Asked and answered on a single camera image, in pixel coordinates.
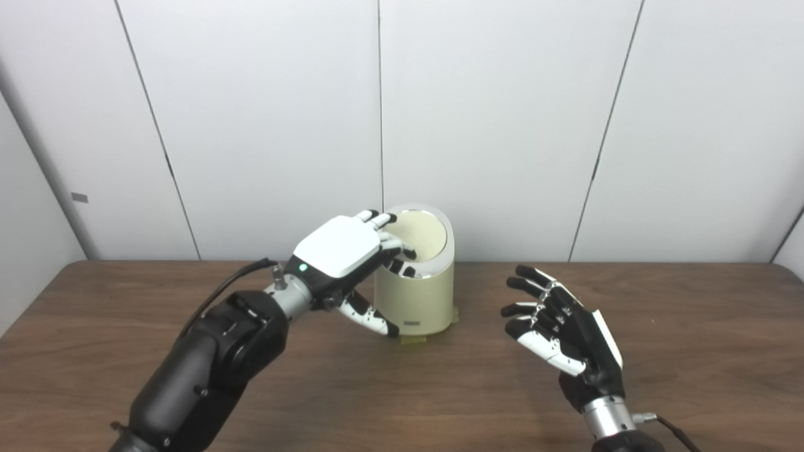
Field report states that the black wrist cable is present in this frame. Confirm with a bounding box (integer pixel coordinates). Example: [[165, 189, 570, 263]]
[[633, 412, 701, 452], [177, 258, 286, 340]]

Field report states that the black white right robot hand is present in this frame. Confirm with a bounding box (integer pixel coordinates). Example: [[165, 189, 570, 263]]
[[501, 265, 626, 414]]

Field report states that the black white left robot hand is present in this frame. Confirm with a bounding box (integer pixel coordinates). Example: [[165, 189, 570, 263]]
[[284, 210, 418, 338]]

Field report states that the cream-colored lidded bin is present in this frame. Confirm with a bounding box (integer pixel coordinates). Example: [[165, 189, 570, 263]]
[[374, 203, 455, 336]]

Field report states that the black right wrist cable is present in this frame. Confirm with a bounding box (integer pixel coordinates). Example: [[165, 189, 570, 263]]
[[633, 412, 701, 452]]

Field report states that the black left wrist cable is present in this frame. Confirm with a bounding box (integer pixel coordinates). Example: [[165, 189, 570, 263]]
[[177, 258, 286, 340]]

